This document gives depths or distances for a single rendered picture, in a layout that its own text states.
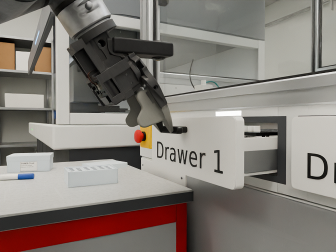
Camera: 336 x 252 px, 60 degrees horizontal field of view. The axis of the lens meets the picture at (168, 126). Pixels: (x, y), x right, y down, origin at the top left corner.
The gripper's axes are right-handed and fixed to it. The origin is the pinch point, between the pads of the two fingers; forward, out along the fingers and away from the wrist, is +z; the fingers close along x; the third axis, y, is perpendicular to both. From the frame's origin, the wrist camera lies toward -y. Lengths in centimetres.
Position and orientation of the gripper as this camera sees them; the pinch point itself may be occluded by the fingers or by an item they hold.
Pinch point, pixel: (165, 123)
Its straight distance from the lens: 53.6
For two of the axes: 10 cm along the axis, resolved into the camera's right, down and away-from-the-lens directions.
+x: 4.7, 0.2, -8.8
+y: -7.2, 5.8, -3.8
